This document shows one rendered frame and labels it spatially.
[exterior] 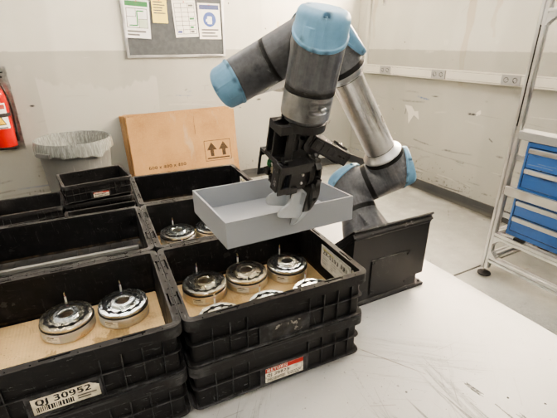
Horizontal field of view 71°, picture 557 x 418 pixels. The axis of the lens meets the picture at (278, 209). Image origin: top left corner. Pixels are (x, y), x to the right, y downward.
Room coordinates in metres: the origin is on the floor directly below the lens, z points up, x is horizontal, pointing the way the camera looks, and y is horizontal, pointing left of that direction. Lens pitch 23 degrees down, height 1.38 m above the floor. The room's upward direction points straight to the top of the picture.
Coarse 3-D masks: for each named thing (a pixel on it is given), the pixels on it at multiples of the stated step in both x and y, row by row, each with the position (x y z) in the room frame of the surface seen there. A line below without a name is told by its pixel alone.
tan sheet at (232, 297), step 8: (312, 272) 0.88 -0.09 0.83; (272, 280) 0.84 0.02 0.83; (264, 288) 0.81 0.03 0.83; (272, 288) 0.81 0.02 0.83; (280, 288) 0.81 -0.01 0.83; (288, 288) 0.81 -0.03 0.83; (232, 296) 0.77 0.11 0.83; (240, 296) 0.77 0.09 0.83; (248, 296) 0.77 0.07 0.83; (192, 304) 0.74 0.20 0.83; (192, 312) 0.71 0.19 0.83; (200, 312) 0.71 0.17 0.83
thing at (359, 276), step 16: (208, 240) 0.87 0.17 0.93; (320, 240) 0.88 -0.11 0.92; (160, 256) 0.78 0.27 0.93; (176, 288) 0.66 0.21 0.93; (304, 288) 0.66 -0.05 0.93; (320, 288) 0.67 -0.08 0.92; (336, 288) 0.68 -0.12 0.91; (176, 304) 0.61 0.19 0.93; (240, 304) 0.61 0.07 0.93; (256, 304) 0.61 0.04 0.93; (272, 304) 0.62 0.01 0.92; (288, 304) 0.64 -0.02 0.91; (192, 320) 0.56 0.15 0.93; (208, 320) 0.57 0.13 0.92; (224, 320) 0.58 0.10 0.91
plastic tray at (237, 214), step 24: (192, 192) 0.78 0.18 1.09; (216, 192) 0.80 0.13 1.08; (240, 192) 0.83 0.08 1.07; (264, 192) 0.85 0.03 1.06; (336, 192) 0.77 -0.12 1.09; (216, 216) 0.64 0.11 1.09; (240, 216) 0.74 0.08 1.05; (264, 216) 0.64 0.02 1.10; (312, 216) 0.68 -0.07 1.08; (336, 216) 0.71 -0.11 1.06; (240, 240) 0.61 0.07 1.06; (264, 240) 0.63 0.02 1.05
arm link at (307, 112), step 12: (288, 96) 0.58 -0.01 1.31; (300, 96) 0.64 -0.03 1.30; (288, 108) 0.58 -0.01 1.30; (300, 108) 0.57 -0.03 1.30; (312, 108) 0.57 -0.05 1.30; (324, 108) 0.57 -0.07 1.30; (288, 120) 0.59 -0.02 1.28; (300, 120) 0.57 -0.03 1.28; (312, 120) 0.57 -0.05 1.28; (324, 120) 0.58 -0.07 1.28
